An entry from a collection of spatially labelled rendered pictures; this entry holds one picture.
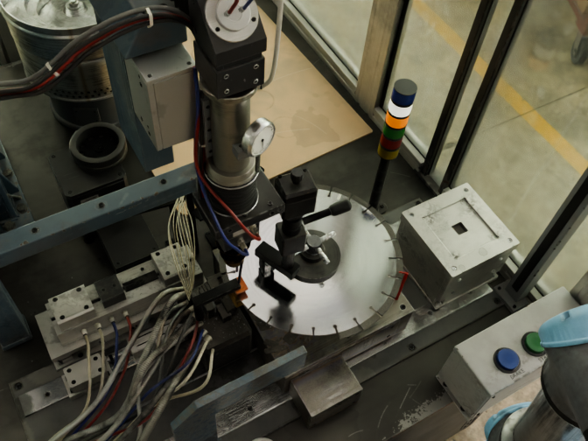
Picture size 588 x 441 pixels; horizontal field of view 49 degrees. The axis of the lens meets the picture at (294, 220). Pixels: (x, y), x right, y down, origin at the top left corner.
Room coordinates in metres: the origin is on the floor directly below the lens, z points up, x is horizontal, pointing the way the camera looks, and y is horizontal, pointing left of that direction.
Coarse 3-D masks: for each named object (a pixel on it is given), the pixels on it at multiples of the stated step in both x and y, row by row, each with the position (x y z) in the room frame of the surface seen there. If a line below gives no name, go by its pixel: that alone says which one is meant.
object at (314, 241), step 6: (312, 234) 0.68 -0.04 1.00; (330, 234) 0.69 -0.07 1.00; (306, 240) 0.67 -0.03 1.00; (312, 240) 0.67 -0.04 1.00; (318, 240) 0.67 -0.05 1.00; (324, 240) 0.67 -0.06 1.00; (306, 246) 0.65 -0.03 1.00; (312, 246) 0.65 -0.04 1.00; (318, 246) 0.65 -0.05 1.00; (300, 252) 0.64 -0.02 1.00; (312, 252) 0.65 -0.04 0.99; (318, 252) 0.64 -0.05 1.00; (324, 258) 0.63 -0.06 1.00
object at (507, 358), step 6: (498, 354) 0.52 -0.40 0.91; (504, 354) 0.52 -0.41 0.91; (510, 354) 0.53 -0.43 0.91; (516, 354) 0.53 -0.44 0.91; (498, 360) 0.51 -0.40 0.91; (504, 360) 0.51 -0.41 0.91; (510, 360) 0.51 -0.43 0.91; (516, 360) 0.51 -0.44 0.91; (504, 366) 0.50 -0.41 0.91; (510, 366) 0.50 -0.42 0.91; (516, 366) 0.50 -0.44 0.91
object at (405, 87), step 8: (400, 80) 0.95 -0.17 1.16; (408, 80) 0.95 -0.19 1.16; (400, 88) 0.93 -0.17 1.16; (408, 88) 0.93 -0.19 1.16; (416, 88) 0.93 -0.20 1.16; (392, 96) 0.93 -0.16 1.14; (400, 96) 0.91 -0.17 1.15; (408, 96) 0.91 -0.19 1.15; (400, 104) 0.91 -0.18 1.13; (408, 104) 0.91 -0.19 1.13
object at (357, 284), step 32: (320, 192) 0.82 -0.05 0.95; (320, 224) 0.74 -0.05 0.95; (352, 224) 0.75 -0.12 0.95; (256, 256) 0.65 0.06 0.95; (352, 256) 0.67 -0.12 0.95; (384, 256) 0.68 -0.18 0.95; (256, 288) 0.58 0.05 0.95; (288, 288) 0.59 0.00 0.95; (320, 288) 0.60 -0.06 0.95; (352, 288) 0.60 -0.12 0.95; (384, 288) 0.61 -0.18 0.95; (288, 320) 0.52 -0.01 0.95; (320, 320) 0.53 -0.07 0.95; (352, 320) 0.54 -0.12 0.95
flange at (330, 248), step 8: (312, 232) 0.71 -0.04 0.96; (320, 232) 0.72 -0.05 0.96; (328, 240) 0.70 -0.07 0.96; (328, 248) 0.68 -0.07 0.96; (336, 248) 0.68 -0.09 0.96; (296, 256) 0.65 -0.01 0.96; (304, 256) 0.65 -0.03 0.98; (312, 256) 0.65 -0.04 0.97; (328, 256) 0.66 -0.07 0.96; (336, 256) 0.66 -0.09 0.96; (304, 264) 0.64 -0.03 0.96; (312, 264) 0.64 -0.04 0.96; (320, 264) 0.64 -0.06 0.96; (328, 264) 0.64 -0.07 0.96; (336, 264) 0.65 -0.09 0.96; (304, 272) 0.62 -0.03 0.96; (312, 272) 0.62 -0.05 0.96; (320, 272) 0.62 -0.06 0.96; (328, 272) 0.63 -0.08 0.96; (312, 280) 0.61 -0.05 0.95; (320, 280) 0.61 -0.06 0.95
